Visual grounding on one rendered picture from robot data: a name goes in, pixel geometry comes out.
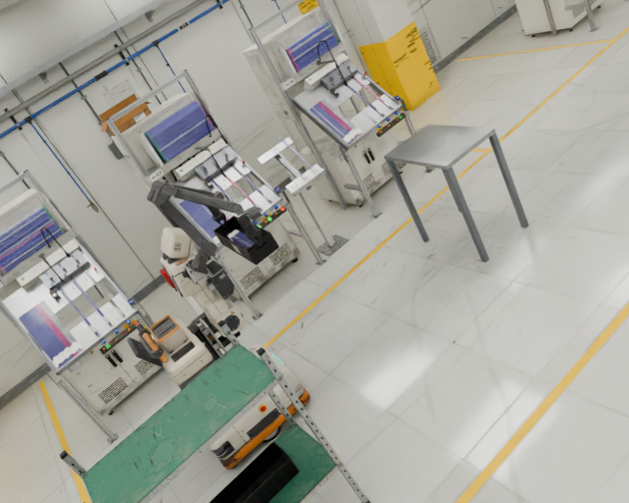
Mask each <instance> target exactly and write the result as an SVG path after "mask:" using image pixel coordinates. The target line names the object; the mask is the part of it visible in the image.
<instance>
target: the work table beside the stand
mask: <svg viewBox="0 0 629 503"><path fill-rule="evenodd" d="M488 138H489V141H490V144H491V147H492V149H493V152H494V155H495V158H496V160H497V163H498V166H499V168H500V171H501V174H502V177H503V179H504V182H505V185H506V188H507V190H508V192H509V195H510V198H511V200H512V203H513V206H514V209H515V211H516V214H517V217H518V220H519V222H520V225H521V227H522V228H524V229H526V228H527V227H528V226H529V223H528V221H527V218H526V215H525V212H524V209H523V206H522V204H521V201H520V198H519V196H518V193H517V191H516V188H515V185H514V182H513V179H512V177H511V174H510V171H509V168H508V165H507V163H506V160H505V157H504V154H503V151H502V149H501V146H500V143H499V140H498V137H497V135H496V132H495V129H494V128H480V127H464V126H448V125H432V124H427V125H425V126H424V127H423V128H421V129H420V130H419V131H417V132H416V133H415V134H413V135H412V136H410V137H409V138H408V139H406V140H405V141H404V142H402V143H401V144H400V145H398V146H397V147H396V148H394V149H393V150H392V151H390V152H389V153H388V154H386V155H385V156H384V158H385V161H386V163H387V165H388V167H389V169H390V171H391V173H392V176H393V178H394V180H395V182H396V184H397V186H398V189H399V191H400V193H401V195H402V197H403V199H404V201H405V204H406V206H407V208H408V210H409V212H410V214H411V216H412V219H413V221H414V223H415V225H416V227H417V229H418V232H419V234H420V236H421V238H422V240H423V241H424V242H425V243H427V242H428V241H429V237H428V235H427V233H426V230H425V228H424V226H423V224H422V222H421V220H420V217H419V215H418V213H417V211H416V209H415V206H414V204H413V202H412V200H411V198H410V196H409V193H408V191H407V189H406V187H405V185H404V182H403V180H402V178H401V176H400V174H399V171H398V169H397V167H396V165H395V163H394V162H401V163H407V164H413V165H419V166H425V167H432V168H438V169H442V172H443V174H444V177H445V179H446V181H447V184H448V186H449V189H450V191H451V193H452V196H453V198H454V200H455V203H456V205H457V208H458V210H459V212H460V213H462V215H463V217H464V220H465V222H466V225H467V227H468V229H469V232H470V234H471V237H472V239H473V241H474V244H475V246H476V249H477V251H478V253H479V256H480V258H481V261H483V262H487V261H489V257H488V254H487V252H486V249H485V247H484V244H483V242H482V239H481V237H480V235H479V232H478V230H477V227H476V225H475V222H474V220H473V217H472V215H471V212H470V210H469V208H468V205H467V203H466V200H465V198H464V195H463V193H462V190H461V188H460V186H459V183H458V181H457V178H456V176H455V173H454V171H453V168H452V166H453V165H454V164H456V163H457V162H458V161H460V160H461V159H462V158H463V157H465V156H466V155H467V154H468V153H470V152H471V151H472V150H474V149H475V148H476V147H477V146H479V145H480V144H481V143H483V142H484V141H485V140H486V139H488Z"/></svg>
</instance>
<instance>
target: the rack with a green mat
mask: <svg viewBox="0 0 629 503"><path fill-rule="evenodd" d="M218 326H219V327H220V329H221V330H222V331H223V333H224V334H225V335H226V337H227V338H228V340H229V341H230V342H231V344H232V345H233V347H231V348H230V349H229V350H228V351H227V352H226V353H224V354H223V355H222V356H221V357H220V358H219V359H217V360H216V361H215V362H214V363H213V364H212V365H210V366H209V367H208V368H207V369H206V370H205V371H203V372H202V373H201V374H200V375H199V376H198V377H196V378H195V379H194V380H193V381H192V382H191V383H189V384H188V385H187V386H186V387H185V388H184V389H182V390H181V391H180V392H179V393H178V394H176V395H175V396H174V397H173V398H172V399H171V400H169V401H168V402H167V403H166V404H165V405H164V406H162V407H161V408H160V409H159V410H158V411H157V412H155V413H154V414H153V415H152V416H151V417H150V418H148V419H147V420H146V421H145V422H144V423H143V424H141V425H140V426H139V427H138V428H137V429H136V430H134V431H133V432H132V433H131V434H130V435H129V436H127V437H126V438H125V439H124V440H123V441H122V442H120V443H119V444H118V445H117V446H116V447H115V448H113V449H112V450H111V451H110V452H109V453H108V454H106V455H105V456H104V457H103V458H102V459H101V460H99V461H98V462H97V463H96V464H95V465H93V466H92V467H91V468H90V469H89V470H88V471H86V470H85V469H84V468H83V467H82V466H81V465H80V464H79V463H78V462H77V461H76V460H75V459H74V458H73V457H72V456H71V455H70V454H69V453H68V452H67V451H66V450H64V451H63V452H62V453H61V454H59V455H60V458H61V459H62V460H63V461H64V462H65V463H66V464H67V465H68V466H69V467H70V468H71V469H72V470H74V471H75V472H76V473H77V474H78V475H79V476H80V477H81V478H82V479H83V481H84V484H85V487H86V489H87V492H88V494H89V497H90V499H91V502H92V503H149V502H150V501H151V500H152V499H153V498H154V497H155V496H156V495H157V494H159V493H160V492H161V491H162V490H163V489H164V488H165V487H166V486H167V485H168V484H169V483H171V482H172V481H173V480H174V479H175V478H176V477H177V476H178V475H179V474H180V473H182V472H183V471H184V470H185V469H186V468H187V467H188V466H189V465H190V464H191V463H193V462H194V461H195V460H196V459H197V458H198V457H199V456H200V455H201V454H202V453H203V452H205V451H206V450H207V449H208V448H209V447H210V446H211V445H212V444H213V443H214V442H216V441H217V440H218V439H219V438H220V437H221V436H222V435H223V434H224V433H225V432H226V431H228V430H229V429H230V428H231V427H232V426H233V425H234V424H235V423H236V422H237V421H239V420H240V419H241V418H242V417H243V416H244V415H245V414H246V413H247V412H248V411H249V410H251V409H252V408H253V407H254V406H255V405H256V404H257V403H258V402H259V401H260V400H262V399H263V398H264V397H265V396H266V395H267V394H268V395H269V396H270V398H271V399H272V401H273V402H274V403H275V405H276V406H277V407H278V409H279V410H280V412H281V413H282V414H283V416H284V417H285V419H286V420H287V421H288V423H289V424H290V426H289V427H288V428H287V429H286V430H285V431H284V432H283V433H282V434H281V435H280V436H279V437H278V438H277V439H276V440H274V441H273V442H274V443H276V444H277V445H278V446H279V447H280V448H281V449H282V450H283V451H284V452H285V453H286V454H287V455H288V456H289V457H290V458H291V459H292V462H293V463H294V465H295V466H296V467H297V469H298V470H299V473H298V474H297V475H296V476H295V477H294V478H293V479H292V480H291V481H290V482H289V483H288V484H287V485H286V486H285V487H284V488H283V489H282V490H281V491H280V492H279V493H278V494H277V495H276V496H275V497H274V498H273V499H272V500H271V501H270V502H269V503H307V502H308V501H309V500H310V499H311V498H312V497H313V496H314V495H315V494H316V493H317V492H318V491H319V490H320V489H321V488H322V487H323V486H324V484H325V483H326V482H327V481H328V480H329V479H330V478H331V477H332V476H333V475H334V473H335V472H336V471H337V470H339V471H340V473H341V474H342V475H343V477H344V478H345V480H346V481H347V483H348V484H349V485H350V487H351V488H352V490H353V491H354V493H355V494H356V495H357V497H358V498H359V500H360V501H361V503H370V501H369V500H368V498H367V497H366V496H365V495H364V493H363V492H362V490H361V489H360V487H359V486H358V485H357V483H356V482H355V480H354V479H353V477H352V476H351V474H350V473H349V472H348V470H347V469H346V467H345V466H344V464H343V463H342V461H341V460H340V458H339V457H338V456H337V454H336V453H335V451H334V450H333V448H332V447H331V445H330V444H329V443H328V441H327V440H326V438H325V437H324V435H323V434H322V432H321V431H320V430H319V428H318V427H317V425H316V424H315V422H314V420H313V419H312V418H311V416H310V415H309V413H308V412H307V410H306V409H305V407H304V406H303V404H302V403H301V402H300V400H299V399H298V397H297V396H296V394H295V393H294V391H293V390H292V389H291V387H290V386H289V384H288V383H287V381H286V380H285V378H284V377H283V375H282V374H281V373H280V371H279V370H278V368H277V367H276V365H275V364H274V362H273V361H272V360H271V358H270V357H269V355H268V354H267V352H266V351H265V350H264V349H263V348H262V347H261V348H260V349H258V350H257V354H258V355H259V357H257V356H256V355H255V354H253V353H252V352H250V351H249V350H248V349H246V348H245V347H244V346H242V345H241V344H240V343H239V341H238V340H237V339H236V337H235V336H234V334H233V333H232V332H231V330H230V329H229V327H228V326H227V325H226V323H225V322H224V321H223V320H221V321H220V322H218ZM278 384H279V385H280V387H281V388H282V389H283V391H284V392H285V394H286V395H287V397H288V398H289V399H290V401H291V402H292V404H293V405H294V407H295V408H296V409H297V411H298V412H299V414H300V415H301V417H302V418H303V419H304V421H305V422H306V424H307V425H308V427H309V428H310V429H311V431H312V432H313V434H314V436H315V437H316V438H317V440H318V441H319V442H318V441H317V440H316V439H315V438H313V437H312V436H311V435H310V434H309V433H307V432H306V431H305V430H304V429H303V428H302V427H300V426H299V425H298V424H297V423H296V421H295V420H294V419H293V417H292V416H291V414H290V413H289V412H288V410H287V409H286V407H285V406H284V405H283V403H282V402H281V400H280V399H279V398H278V396H277V395H276V393H275V392H274V391H273V389H274V388H275V387H276V386H277V385H278Z"/></svg>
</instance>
